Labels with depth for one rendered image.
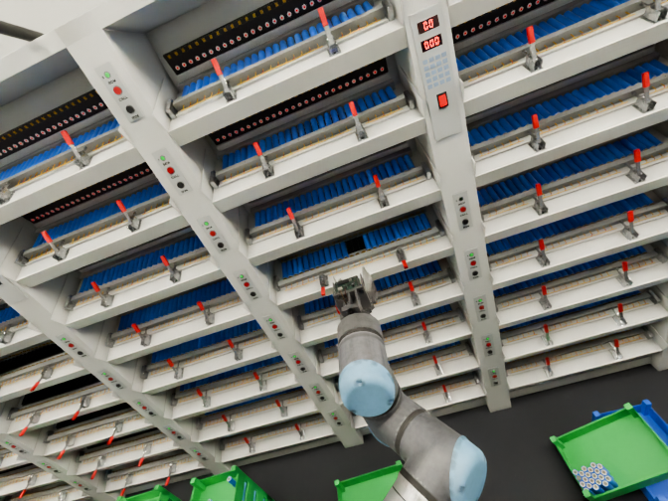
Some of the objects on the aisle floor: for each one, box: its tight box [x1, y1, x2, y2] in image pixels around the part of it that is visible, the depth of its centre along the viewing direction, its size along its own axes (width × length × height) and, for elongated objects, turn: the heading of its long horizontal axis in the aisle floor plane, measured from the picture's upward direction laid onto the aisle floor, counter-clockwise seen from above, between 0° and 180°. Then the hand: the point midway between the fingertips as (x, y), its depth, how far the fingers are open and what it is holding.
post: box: [394, 0, 511, 413], centre depth 110 cm, size 20×9×181 cm, turn 32°
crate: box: [550, 403, 668, 501], centre depth 113 cm, size 30×20×8 cm
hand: (353, 279), depth 86 cm, fingers open, 6 cm apart
